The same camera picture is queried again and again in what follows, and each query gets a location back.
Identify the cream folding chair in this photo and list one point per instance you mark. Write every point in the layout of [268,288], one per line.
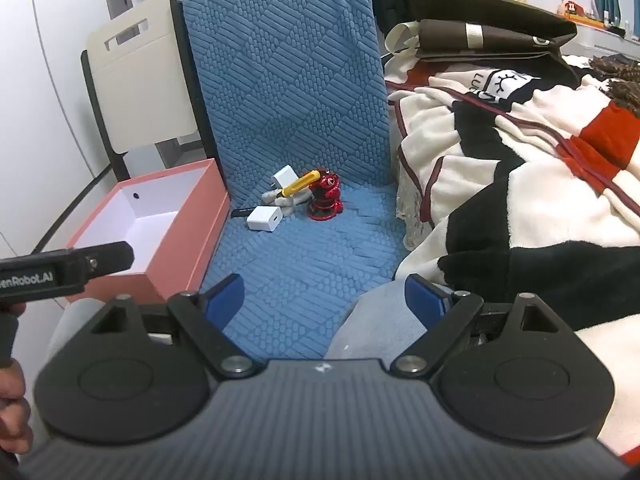
[135,85]

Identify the dark brown handbag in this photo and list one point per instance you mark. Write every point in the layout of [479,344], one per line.
[500,10]

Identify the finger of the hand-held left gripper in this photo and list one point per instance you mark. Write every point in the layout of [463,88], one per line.
[110,257]

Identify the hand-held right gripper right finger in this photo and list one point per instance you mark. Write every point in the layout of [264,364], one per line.
[424,299]

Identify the floral lace cloth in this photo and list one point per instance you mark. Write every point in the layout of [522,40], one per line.
[410,210]

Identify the grey cloth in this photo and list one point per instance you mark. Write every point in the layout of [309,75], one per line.
[70,316]
[380,325]

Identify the small black label tag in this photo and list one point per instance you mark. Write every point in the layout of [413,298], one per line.
[242,212]

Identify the cream black red blanket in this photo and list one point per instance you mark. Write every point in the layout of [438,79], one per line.
[500,185]

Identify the white desk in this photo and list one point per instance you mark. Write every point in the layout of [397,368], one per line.
[600,37]

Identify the brown furry cloth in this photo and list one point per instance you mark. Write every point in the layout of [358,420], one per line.
[617,80]

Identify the small red toy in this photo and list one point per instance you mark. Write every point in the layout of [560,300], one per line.
[571,8]

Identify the white plush bone toy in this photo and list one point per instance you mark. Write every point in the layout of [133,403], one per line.
[294,203]

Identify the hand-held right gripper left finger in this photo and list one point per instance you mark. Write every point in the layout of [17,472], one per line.
[227,294]

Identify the black hanging garment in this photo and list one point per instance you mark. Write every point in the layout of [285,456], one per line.
[390,0]

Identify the pink cardboard box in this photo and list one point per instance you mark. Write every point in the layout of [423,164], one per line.
[185,255]

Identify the yellow screwdriver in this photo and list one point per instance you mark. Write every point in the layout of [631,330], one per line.
[300,183]

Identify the blue textured seat cover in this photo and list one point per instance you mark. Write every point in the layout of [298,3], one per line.
[300,85]

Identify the red and black figurine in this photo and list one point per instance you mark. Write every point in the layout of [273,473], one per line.
[325,202]

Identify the person's left hand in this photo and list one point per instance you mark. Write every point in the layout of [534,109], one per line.
[14,410]

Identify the white wardrobe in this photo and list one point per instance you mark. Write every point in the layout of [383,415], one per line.
[40,85]

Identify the white charger plug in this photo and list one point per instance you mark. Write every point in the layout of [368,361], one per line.
[285,177]
[262,219]

